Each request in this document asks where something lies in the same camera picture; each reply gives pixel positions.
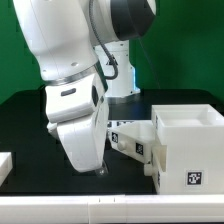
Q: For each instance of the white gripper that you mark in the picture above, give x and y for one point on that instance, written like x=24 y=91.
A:
x=83 y=140

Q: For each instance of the white drawer cabinet box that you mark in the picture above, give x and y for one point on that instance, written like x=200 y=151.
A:
x=194 y=137

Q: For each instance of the white upside-down drawer with knob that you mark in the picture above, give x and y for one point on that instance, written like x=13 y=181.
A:
x=156 y=169

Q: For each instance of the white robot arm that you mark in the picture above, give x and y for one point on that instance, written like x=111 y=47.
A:
x=62 y=34

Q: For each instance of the white front fence rail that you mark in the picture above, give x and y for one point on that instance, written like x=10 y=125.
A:
x=119 y=209

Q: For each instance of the white fence rail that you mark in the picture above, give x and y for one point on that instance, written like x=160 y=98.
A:
x=119 y=209
x=5 y=165

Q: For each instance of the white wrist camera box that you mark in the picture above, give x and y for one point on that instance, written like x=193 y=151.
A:
x=72 y=101

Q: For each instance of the white left fence rail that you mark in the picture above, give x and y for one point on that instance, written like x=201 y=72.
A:
x=5 y=165

